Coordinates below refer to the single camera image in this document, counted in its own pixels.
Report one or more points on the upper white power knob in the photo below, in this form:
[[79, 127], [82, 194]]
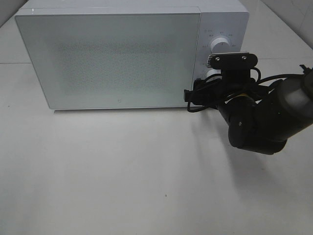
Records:
[[220, 44]]

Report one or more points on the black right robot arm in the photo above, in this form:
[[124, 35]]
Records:
[[261, 114]]

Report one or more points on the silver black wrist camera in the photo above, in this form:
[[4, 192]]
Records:
[[232, 61]]

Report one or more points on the white timer knob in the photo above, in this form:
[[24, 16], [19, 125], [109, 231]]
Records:
[[212, 74]]

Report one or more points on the white microwave door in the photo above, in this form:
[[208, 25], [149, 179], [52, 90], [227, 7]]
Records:
[[112, 61]]

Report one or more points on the white microwave oven body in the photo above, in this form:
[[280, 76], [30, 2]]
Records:
[[217, 18]]

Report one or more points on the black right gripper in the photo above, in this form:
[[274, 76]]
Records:
[[231, 84]]

